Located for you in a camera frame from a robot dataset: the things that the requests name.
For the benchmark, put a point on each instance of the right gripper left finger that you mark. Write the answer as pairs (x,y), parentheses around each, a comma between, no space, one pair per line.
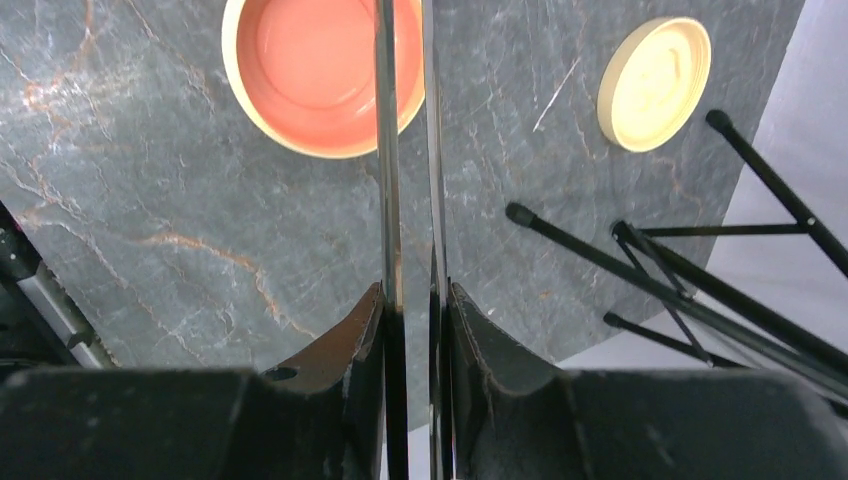
(316,415)

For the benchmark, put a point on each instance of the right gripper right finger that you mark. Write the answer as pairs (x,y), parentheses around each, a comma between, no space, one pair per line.
(517,416)

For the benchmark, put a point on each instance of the metal serving tongs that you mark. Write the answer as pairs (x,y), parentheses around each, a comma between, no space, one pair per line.
(441,451)

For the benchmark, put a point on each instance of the black music stand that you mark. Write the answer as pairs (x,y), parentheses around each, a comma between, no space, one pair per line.
(688,291)

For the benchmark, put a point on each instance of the pink round bowl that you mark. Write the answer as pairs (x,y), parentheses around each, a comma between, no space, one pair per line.
(304,72)

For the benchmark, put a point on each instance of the cream round lid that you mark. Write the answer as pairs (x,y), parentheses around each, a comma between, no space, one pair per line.
(653,82)

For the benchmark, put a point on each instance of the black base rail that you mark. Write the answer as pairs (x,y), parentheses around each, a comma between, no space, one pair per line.
(41,326)

